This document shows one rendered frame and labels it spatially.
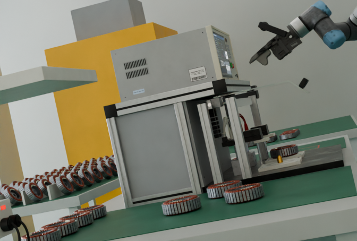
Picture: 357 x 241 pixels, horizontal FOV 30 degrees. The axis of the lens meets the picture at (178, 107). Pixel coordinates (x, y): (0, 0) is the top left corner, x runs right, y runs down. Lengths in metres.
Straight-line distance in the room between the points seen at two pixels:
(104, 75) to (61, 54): 0.47
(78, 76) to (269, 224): 0.67
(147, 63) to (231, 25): 5.46
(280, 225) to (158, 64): 1.10
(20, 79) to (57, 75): 0.10
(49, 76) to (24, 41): 7.02
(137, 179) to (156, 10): 5.84
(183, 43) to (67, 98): 4.05
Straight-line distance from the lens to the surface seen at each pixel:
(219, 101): 2.35
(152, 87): 2.44
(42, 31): 8.56
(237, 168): 2.44
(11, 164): 6.41
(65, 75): 1.73
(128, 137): 2.34
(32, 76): 1.62
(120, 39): 6.22
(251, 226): 1.50
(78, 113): 6.35
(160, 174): 2.32
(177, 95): 2.27
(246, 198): 1.85
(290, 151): 2.64
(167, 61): 2.43
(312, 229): 1.49
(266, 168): 2.39
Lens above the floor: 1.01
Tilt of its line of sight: 1 degrees up
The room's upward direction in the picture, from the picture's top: 12 degrees counter-clockwise
